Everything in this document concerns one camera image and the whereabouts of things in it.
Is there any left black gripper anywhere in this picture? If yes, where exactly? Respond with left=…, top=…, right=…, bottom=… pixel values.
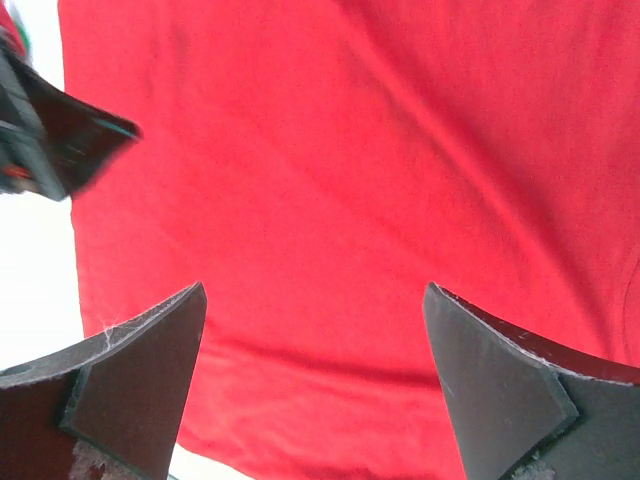
left=1, top=29, right=140, bottom=201

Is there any orange red printed folded shirt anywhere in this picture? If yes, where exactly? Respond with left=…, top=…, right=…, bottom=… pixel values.
left=0, top=3, right=24, bottom=54

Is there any dark red t-shirt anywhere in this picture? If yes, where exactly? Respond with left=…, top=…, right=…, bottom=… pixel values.
left=59, top=1, right=639, bottom=479

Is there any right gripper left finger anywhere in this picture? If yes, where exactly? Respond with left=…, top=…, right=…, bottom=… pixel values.
left=1, top=283, right=207, bottom=479

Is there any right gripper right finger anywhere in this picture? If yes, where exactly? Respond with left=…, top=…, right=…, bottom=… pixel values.
left=424, top=284, right=639, bottom=480

